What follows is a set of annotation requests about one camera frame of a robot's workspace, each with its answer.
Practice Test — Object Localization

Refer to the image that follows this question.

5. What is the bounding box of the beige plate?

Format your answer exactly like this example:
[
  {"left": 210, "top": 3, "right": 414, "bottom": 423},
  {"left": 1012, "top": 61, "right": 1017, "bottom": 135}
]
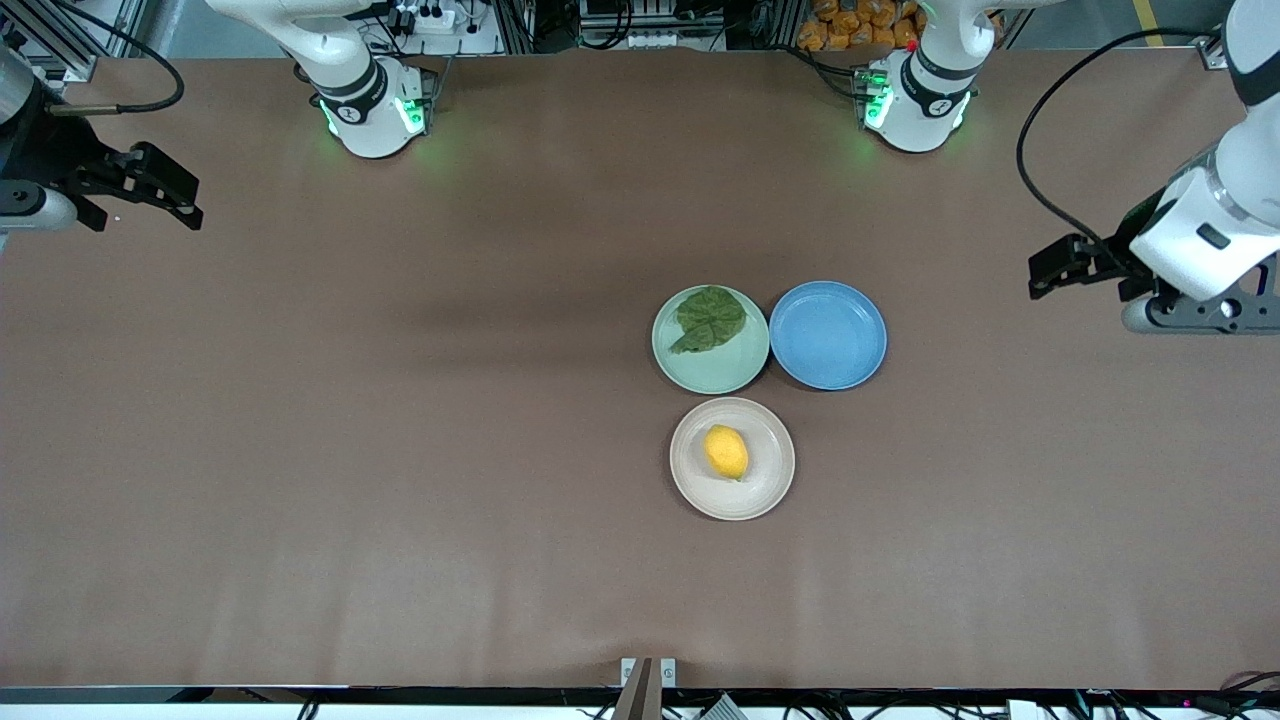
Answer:
[{"left": 670, "top": 397, "right": 797, "bottom": 522}]

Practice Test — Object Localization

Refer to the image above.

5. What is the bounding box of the silver metal bracket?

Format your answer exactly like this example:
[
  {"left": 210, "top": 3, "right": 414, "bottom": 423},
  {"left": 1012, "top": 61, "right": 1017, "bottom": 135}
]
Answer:
[{"left": 620, "top": 657, "right": 678, "bottom": 689}]

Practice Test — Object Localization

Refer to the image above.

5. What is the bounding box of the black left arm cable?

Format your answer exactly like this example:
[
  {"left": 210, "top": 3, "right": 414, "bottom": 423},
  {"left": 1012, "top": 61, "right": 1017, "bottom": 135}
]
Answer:
[{"left": 1017, "top": 28, "right": 1216, "bottom": 271}]

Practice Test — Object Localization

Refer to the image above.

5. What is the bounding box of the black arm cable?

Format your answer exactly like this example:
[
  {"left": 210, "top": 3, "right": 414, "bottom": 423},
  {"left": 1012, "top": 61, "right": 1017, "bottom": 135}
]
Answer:
[
  {"left": 1017, "top": 28, "right": 1216, "bottom": 271},
  {"left": 45, "top": 0, "right": 186, "bottom": 116}
]

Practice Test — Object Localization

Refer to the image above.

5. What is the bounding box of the white power strip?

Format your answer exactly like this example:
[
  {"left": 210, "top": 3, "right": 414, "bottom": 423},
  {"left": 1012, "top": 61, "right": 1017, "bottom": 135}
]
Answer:
[{"left": 385, "top": 0, "right": 463, "bottom": 36}]

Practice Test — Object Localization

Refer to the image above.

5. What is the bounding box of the blue plate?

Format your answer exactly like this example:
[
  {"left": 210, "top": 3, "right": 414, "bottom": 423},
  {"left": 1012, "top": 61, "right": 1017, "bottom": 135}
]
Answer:
[{"left": 769, "top": 281, "right": 888, "bottom": 391}]

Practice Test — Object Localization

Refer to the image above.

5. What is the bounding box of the bag of orange items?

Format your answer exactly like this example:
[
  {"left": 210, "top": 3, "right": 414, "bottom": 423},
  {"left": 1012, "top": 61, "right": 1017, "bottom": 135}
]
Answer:
[{"left": 797, "top": 0, "right": 926, "bottom": 53}]

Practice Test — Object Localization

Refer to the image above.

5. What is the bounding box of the black electronics unit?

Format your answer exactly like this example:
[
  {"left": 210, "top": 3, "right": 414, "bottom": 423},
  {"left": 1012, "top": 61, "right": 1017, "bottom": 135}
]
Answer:
[{"left": 578, "top": 0, "right": 729, "bottom": 51}]

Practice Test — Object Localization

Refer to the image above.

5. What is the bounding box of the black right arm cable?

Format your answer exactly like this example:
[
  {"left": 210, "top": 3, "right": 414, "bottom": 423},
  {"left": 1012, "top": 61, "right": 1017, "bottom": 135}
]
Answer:
[{"left": 45, "top": 0, "right": 186, "bottom": 116}]

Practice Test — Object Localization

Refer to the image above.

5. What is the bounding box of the brown slanted bar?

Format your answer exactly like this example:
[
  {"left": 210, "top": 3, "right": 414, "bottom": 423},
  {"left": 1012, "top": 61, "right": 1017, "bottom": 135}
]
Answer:
[{"left": 612, "top": 658, "right": 656, "bottom": 720}]

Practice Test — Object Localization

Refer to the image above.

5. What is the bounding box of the green lettuce leaf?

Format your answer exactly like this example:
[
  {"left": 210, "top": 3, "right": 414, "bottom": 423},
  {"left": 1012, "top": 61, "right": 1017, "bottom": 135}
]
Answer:
[{"left": 669, "top": 286, "right": 748, "bottom": 355}]

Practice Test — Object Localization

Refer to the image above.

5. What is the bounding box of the light green plate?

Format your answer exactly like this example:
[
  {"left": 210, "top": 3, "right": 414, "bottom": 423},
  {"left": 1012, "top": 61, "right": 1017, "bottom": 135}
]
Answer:
[{"left": 652, "top": 285, "right": 771, "bottom": 395}]

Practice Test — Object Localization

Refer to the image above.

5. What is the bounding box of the yellow lemon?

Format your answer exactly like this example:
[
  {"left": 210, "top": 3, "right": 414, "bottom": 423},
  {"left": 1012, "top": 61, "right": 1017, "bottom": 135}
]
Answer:
[{"left": 704, "top": 425, "right": 750, "bottom": 482}]

